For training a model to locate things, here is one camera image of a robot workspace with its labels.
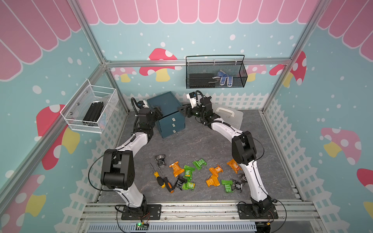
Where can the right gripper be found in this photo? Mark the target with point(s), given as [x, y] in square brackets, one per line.
[187, 109]

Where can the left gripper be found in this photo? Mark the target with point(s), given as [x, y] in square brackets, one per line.
[158, 113]

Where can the teal three-drawer cabinet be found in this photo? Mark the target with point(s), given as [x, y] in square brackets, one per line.
[172, 121]

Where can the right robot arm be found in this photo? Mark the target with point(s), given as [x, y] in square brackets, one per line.
[243, 147]

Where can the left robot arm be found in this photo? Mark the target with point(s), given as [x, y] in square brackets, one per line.
[118, 168]

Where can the white plastic lidded box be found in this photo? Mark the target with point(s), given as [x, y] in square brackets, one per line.
[231, 116]

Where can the blue white item in basket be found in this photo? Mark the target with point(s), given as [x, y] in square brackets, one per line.
[224, 79]

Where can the green cookie packet upper middle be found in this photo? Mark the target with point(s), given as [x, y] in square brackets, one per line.
[199, 163]

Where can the green cookie packet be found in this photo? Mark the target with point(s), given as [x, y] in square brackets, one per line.
[228, 186]
[199, 163]
[188, 186]
[188, 172]

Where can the green cookie packet left middle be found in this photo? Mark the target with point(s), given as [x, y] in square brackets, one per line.
[188, 172]

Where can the orange cookie packet far left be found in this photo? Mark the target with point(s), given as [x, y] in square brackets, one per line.
[177, 170]

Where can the orange cookie packet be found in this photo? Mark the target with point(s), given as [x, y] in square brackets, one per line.
[212, 181]
[177, 170]
[216, 171]
[234, 166]

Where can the black box in white basket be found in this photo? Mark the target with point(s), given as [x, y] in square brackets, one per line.
[93, 113]

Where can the orange cookie packet right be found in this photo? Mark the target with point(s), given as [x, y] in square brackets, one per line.
[234, 166]

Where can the orange cookie packet lower centre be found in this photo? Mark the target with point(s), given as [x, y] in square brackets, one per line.
[212, 181]

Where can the green cookie packet lower left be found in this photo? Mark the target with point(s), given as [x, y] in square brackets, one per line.
[188, 186]

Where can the green cookie packet right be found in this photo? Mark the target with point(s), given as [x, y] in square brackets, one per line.
[228, 186]

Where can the small green circuit board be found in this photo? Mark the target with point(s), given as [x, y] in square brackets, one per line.
[142, 226]

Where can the black wire wall basket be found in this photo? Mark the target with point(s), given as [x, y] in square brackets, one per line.
[232, 64]

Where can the yellow handled screwdriver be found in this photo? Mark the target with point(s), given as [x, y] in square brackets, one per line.
[158, 178]

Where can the white wire wall basket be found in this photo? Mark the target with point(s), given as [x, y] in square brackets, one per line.
[74, 112]

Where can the orange handled screwdriver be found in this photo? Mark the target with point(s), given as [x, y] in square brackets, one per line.
[166, 181]

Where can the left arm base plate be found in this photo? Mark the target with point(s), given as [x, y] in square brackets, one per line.
[148, 212]

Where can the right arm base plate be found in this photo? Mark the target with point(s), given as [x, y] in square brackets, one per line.
[254, 212]

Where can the white slotted cable duct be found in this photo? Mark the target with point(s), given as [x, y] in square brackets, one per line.
[175, 227]

